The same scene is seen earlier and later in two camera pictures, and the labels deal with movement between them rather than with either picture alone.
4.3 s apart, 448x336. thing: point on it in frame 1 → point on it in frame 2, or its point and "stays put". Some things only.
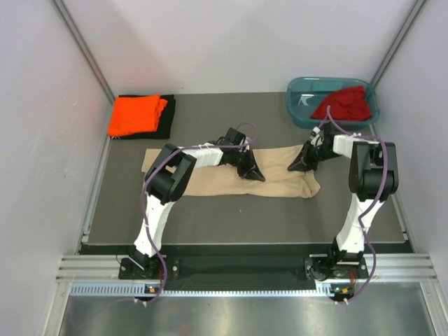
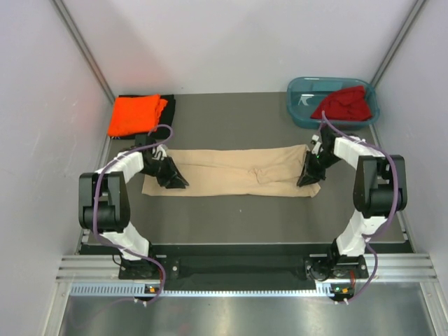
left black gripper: (246, 171) → (171, 169)
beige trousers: (218, 180) stays put
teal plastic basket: (304, 94) stays put
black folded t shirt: (165, 122) stays put
